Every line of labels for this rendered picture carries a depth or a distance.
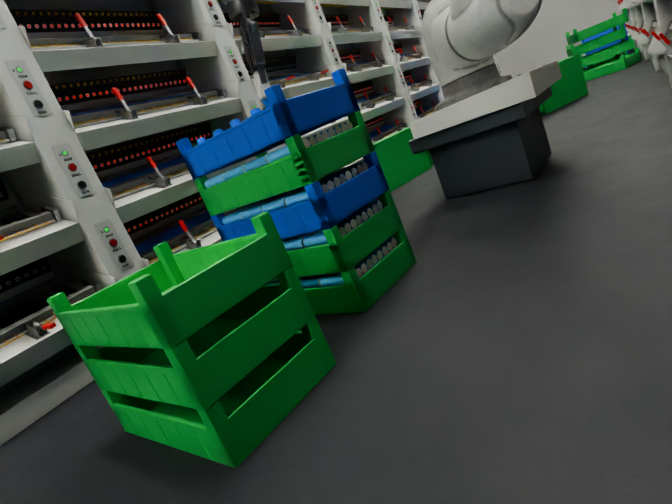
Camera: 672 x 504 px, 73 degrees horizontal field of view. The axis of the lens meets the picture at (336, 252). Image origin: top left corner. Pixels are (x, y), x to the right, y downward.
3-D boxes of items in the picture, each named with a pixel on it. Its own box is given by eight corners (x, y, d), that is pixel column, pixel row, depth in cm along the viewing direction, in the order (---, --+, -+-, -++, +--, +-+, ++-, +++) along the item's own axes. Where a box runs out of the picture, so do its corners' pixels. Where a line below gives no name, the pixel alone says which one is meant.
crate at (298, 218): (390, 189, 89) (375, 150, 87) (330, 229, 75) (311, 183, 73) (289, 216, 109) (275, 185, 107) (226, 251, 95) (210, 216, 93)
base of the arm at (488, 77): (516, 77, 133) (510, 59, 132) (498, 85, 116) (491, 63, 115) (458, 102, 144) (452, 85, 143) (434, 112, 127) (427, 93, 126)
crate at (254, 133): (360, 109, 85) (345, 67, 83) (291, 136, 71) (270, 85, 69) (261, 153, 105) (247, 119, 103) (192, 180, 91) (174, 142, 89)
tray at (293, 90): (337, 87, 210) (336, 65, 206) (258, 107, 163) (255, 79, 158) (300, 86, 219) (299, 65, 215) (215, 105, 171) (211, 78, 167)
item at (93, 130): (241, 111, 155) (236, 68, 149) (80, 152, 108) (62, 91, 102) (197, 109, 164) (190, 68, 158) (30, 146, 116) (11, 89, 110)
